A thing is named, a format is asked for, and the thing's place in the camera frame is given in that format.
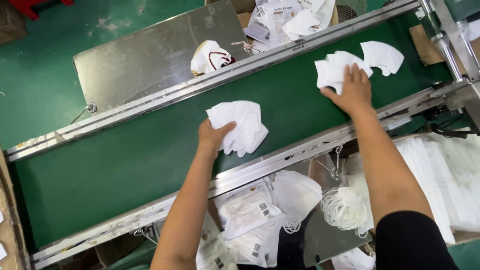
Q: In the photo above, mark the person's right hand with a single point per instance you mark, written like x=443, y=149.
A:
x=352, y=93

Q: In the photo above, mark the person's left hand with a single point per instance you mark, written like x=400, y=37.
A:
x=210, y=138

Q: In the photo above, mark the fanned stack of white masks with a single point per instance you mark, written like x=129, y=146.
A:
x=333, y=69

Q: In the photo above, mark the thick stack of white masks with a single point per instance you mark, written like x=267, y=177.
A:
x=243, y=123

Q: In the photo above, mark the single white face mask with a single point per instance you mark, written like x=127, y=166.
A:
x=382, y=56

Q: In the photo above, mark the green conveyor belt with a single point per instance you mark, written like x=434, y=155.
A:
x=150, y=150

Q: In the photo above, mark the metal turnbuckle hook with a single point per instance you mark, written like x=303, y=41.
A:
x=335, y=167

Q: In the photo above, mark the mask bundle with maroon loops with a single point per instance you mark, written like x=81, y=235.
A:
x=210, y=58

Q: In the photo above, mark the beige fan grille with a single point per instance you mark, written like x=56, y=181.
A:
x=350, y=9

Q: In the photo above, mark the brown cardboard sheet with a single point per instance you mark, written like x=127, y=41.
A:
x=423, y=47

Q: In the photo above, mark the heap of printed mask packets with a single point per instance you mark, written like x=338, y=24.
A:
x=245, y=225

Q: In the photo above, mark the carton of packaged masks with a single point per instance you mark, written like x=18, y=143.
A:
x=288, y=20

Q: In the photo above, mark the metal hook clip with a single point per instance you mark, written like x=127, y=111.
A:
x=244, y=46

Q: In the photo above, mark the steel side shelf plate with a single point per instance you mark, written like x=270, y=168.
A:
x=326, y=236
x=150, y=60

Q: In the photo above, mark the pile of folded white masks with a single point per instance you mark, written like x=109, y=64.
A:
x=296, y=197

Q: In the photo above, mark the white masks with ear loops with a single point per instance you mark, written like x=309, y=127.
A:
x=345, y=212

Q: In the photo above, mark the metal eye bolt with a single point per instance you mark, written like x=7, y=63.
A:
x=90, y=108

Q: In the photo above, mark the carton of stacked white masks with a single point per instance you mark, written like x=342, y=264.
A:
x=442, y=180

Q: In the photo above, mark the person's black sleeve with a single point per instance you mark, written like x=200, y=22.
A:
x=412, y=242

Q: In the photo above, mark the large brown cardboard carton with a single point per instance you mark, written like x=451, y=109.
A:
x=8, y=225

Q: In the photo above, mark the red plastic object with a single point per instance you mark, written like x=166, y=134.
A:
x=32, y=6

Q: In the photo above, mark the brown cardboard box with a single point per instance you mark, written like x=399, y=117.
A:
x=11, y=20

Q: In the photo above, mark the long metal conveyor rail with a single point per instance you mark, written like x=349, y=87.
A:
x=187, y=84
x=285, y=159

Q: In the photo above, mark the metal machine frame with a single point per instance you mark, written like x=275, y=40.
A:
x=455, y=45

